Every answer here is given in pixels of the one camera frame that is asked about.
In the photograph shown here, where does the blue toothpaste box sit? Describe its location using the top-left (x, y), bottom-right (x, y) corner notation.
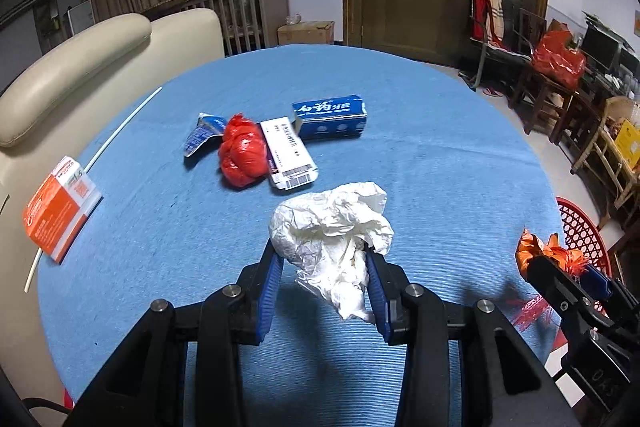
top-left (291, 94), bottom-right (369, 141)

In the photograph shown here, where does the orange wrapper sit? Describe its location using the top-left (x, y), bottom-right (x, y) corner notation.
top-left (515, 228), bottom-right (586, 280)

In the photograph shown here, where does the large red plastic bag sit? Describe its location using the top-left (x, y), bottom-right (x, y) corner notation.
top-left (531, 29), bottom-right (587, 88)

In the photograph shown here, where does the grey metal chair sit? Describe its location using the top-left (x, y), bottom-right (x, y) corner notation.
top-left (467, 4), bottom-right (533, 88)

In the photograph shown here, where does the wooden crib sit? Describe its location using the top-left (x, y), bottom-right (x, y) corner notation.
top-left (142, 0), bottom-right (296, 58)

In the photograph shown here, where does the white panel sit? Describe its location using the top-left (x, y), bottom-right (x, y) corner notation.
top-left (67, 0), bottom-right (96, 38)

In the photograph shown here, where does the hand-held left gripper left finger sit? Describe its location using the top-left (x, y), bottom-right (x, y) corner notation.
top-left (65, 239), bottom-right (286, 427)

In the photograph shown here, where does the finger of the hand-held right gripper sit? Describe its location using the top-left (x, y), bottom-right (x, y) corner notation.
top-left (527, 254), bottom-right (608, 333)
top-left (582, 264), bottom-right (613, 303)

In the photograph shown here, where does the blue foil wrapper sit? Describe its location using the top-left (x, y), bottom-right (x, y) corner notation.
top-left (182, 112), bottom-right (228, 158)

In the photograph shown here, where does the black computer monitor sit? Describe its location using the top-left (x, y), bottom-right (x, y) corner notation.
top-left (582, 24), bottom-right (623, 72)

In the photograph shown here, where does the white tissue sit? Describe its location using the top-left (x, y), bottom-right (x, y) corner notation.
top-left (268, 182), bottom-right (396, 324)

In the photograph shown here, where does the blue tablecloth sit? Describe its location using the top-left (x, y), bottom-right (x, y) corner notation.
top-left (36, 44), bottom-right (563, 427)

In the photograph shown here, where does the red garment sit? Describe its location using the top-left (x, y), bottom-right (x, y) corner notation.
top-left (472, 0), bottom-right (494, 45)

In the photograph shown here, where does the dark wooden stool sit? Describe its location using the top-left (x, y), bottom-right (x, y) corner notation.
top-left (510, 57), bottom-right (576, 145)

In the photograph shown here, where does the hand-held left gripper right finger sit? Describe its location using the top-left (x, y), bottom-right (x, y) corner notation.
top-left (367, 249), bottom-right (576, 427)

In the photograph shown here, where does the cardboard box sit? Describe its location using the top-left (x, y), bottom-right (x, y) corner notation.
top-left (276, 21), bottom-right (336, 46)

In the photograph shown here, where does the beige striped garment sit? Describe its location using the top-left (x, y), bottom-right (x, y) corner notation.
top-left (487, 0), bottom-right (507, 45)

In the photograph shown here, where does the white barcode box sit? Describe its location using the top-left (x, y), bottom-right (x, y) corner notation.
top-left (260, 117), bottom-right (320, 192)

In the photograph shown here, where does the yellow box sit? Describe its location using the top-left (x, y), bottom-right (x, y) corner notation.
top-left (614, 119), bottom-right (640, 168)

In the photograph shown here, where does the orange white tissue pack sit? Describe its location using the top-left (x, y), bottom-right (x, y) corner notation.
top-left (22, 155), bottom-right (103, 265)

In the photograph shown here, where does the red plastic mesh basket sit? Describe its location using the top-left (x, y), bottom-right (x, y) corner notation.
top-left (555, 196), bottom-right (612, 280)

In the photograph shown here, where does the beige leather chair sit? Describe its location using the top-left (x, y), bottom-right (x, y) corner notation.
top-left (0, 8), bottom-right (226, 403)

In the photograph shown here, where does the dark wooden chair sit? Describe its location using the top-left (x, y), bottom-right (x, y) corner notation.
top-left (517, 7), bottom-right (548, 58)

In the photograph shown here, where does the thin white plastic stick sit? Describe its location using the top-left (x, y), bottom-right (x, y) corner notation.
top-left (24, 87), bottom-right (164, 294)

